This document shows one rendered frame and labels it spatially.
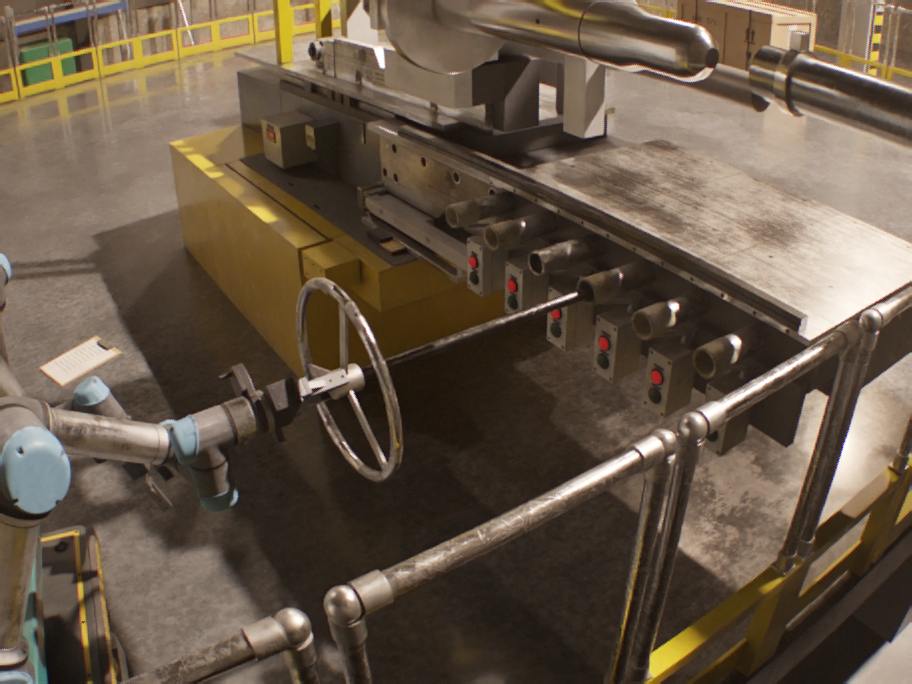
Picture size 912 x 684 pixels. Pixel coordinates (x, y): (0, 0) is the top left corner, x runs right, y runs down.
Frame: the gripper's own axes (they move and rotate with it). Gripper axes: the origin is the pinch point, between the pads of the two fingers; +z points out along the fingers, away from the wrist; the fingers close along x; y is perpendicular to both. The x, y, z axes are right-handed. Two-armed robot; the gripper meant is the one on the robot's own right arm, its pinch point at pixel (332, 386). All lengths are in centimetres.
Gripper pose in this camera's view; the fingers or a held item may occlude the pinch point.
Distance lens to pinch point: 149.2
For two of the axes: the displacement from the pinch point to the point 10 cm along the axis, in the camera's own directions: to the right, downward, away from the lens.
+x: 3.5, -3.7, -8.6
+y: 4.4, 8.7, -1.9
